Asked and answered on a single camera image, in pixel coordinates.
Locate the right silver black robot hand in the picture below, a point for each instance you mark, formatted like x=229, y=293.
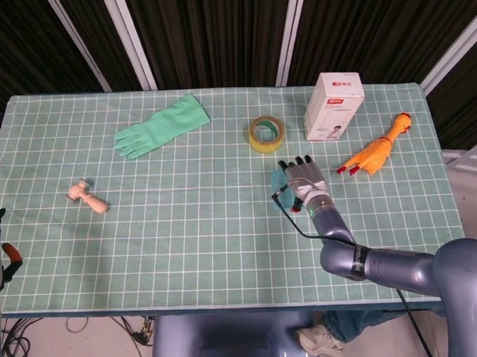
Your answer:
x=307, y=178

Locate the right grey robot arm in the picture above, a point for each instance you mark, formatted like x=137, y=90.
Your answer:
x=382, y=263

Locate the white desk lamp box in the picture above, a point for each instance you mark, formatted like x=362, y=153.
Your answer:
x=330, y=116

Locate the yellow packing tape roll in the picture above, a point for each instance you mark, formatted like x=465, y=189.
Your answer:
x=265, y=145

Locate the orange rubber chicken toy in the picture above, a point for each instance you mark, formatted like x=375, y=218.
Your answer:
x=373, y=156

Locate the beige wooden toy hammer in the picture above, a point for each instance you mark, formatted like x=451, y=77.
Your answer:
x=91, y=201

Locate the green white checkered tablecloth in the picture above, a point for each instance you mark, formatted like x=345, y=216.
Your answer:
x=185, y=227

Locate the person leg in jeans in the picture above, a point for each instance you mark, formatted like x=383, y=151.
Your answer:
x=357, y=323

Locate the green rubber glove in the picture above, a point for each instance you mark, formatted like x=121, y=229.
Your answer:
x=162, y=124

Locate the black power plug strip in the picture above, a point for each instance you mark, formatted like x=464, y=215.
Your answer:
x=144, y=330

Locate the white sneaker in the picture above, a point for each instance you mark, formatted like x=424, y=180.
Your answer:
x=318, y=342

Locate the black pleated curtain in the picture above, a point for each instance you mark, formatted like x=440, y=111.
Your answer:
x=217, y=30

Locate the grey robot torso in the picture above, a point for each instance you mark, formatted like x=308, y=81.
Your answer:
x=228, y=339

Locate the white metal frame post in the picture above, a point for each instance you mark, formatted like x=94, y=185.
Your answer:
x=453, y=49
x=292, y=39
x=132, y=45
x=81, y=47

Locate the white metal frame rail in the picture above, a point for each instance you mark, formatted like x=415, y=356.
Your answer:
x=463, y=155

